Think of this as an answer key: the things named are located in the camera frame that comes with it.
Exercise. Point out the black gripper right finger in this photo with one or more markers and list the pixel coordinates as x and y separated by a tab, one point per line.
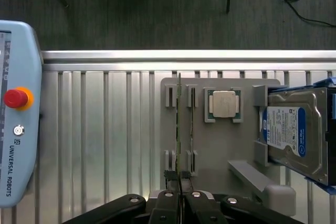
223	208

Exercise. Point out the blue disk caddy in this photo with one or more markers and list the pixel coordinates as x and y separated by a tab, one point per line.
331	129

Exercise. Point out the hard disk with blue label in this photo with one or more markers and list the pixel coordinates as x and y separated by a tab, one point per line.
299	132

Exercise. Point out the silver CPU chip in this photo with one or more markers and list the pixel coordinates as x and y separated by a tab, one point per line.
224	104

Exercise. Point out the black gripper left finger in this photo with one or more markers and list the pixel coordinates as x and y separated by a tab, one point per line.
136	208

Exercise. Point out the light blue teach pendant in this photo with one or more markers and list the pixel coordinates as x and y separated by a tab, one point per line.
18	113

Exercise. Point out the grey parts rack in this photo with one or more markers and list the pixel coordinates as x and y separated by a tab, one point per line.
223	140

